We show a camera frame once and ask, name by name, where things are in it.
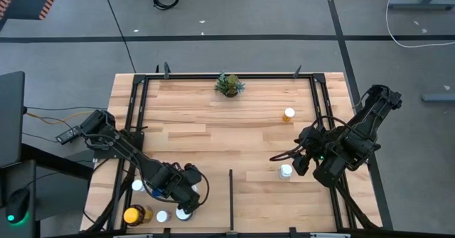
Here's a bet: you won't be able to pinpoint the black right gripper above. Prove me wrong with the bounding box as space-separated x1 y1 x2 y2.
269 125 326 177

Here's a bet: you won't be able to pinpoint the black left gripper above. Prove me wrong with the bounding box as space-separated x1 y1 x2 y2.
154 162 203 214

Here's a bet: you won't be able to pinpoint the white bottle printed label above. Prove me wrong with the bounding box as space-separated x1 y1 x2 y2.
175 207 194 222

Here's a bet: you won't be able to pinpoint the clear bottle green label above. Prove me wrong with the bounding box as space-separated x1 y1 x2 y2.
156 210 173 224

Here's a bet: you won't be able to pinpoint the plain white bottle white cap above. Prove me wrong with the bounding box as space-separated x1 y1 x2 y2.
277 163 294 180

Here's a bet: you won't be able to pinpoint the orange pill bottle white cap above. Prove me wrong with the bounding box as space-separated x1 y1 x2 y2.
282 107 296 123

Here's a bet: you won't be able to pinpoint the yellow bottle yellow cap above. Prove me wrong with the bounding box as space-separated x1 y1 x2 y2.
122 204 154 227

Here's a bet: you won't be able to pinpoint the small potted succulent plant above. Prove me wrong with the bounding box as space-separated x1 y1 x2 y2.
214 71 246 99

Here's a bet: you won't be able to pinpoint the black power brick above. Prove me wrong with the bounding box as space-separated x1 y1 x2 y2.
55 125 82 146

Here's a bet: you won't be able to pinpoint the black side desk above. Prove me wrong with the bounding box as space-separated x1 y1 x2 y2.
0 144 94 238

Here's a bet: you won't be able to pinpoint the black mouse green light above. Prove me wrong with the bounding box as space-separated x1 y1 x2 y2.
4 187 31 225

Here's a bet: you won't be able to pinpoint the black monitor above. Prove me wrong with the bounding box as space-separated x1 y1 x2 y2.
0 70 26 168

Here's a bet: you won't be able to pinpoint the black mat orange stripes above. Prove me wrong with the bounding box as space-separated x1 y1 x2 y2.
0 0 65 21

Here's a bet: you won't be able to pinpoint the black aluminium table frame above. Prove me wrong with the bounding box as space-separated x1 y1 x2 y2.
83 62 395 238

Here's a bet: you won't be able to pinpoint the orange cable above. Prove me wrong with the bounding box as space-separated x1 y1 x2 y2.
25 109 96 126

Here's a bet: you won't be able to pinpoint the white floor cable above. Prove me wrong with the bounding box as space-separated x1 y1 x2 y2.
385 0 455 49

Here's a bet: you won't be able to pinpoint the thin black floor cable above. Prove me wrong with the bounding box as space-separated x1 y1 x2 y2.
100 0 137 74

